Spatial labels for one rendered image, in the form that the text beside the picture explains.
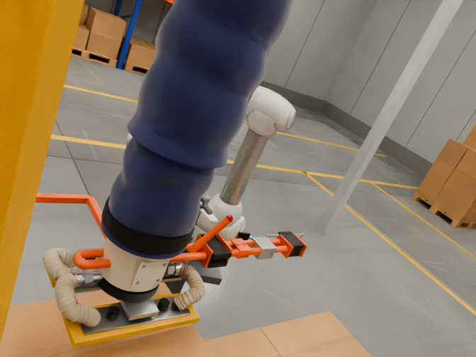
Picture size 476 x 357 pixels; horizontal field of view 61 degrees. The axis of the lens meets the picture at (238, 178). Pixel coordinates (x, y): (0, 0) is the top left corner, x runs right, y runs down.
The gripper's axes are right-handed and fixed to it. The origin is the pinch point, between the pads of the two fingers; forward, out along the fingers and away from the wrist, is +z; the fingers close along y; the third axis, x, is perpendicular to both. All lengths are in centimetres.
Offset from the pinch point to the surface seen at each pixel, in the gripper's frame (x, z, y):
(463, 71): -998, -424, -146
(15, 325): 47, -6, 32
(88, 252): 38.0, 4.2, -0.8
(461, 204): -716, -163, 83
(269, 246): -21.4, 7.3, -1.4
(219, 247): -0.5, 6.5, -1.6
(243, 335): -62, -12, 72
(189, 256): 10.8, 8.1, -0.7
